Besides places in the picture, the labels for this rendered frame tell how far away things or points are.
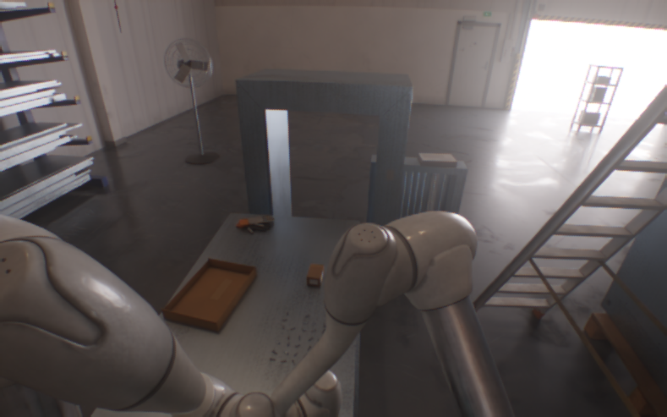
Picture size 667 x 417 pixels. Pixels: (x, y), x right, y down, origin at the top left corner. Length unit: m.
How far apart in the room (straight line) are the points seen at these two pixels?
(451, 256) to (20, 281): 0.58
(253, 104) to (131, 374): 2.26
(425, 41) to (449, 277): 9.64
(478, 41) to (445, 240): 9.81
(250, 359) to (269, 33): 9.68
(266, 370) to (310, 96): 1.68
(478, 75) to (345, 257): 10.00
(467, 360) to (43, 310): 0.62
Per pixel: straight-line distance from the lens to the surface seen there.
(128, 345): 0.35
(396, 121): 2.37
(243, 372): 1.56
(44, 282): 0.32
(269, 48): 10.62
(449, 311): 0.68
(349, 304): 0.60
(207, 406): 0.84
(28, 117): 5.76
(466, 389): 0.73
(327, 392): 1.01
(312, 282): 1.86
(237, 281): 1.96
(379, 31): 10.09
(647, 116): 1.62
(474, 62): 10.38
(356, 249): 0.54
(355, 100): 2.35
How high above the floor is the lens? 1.90
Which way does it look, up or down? 29 degrees down
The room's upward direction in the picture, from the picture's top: 1 degrees clockwise
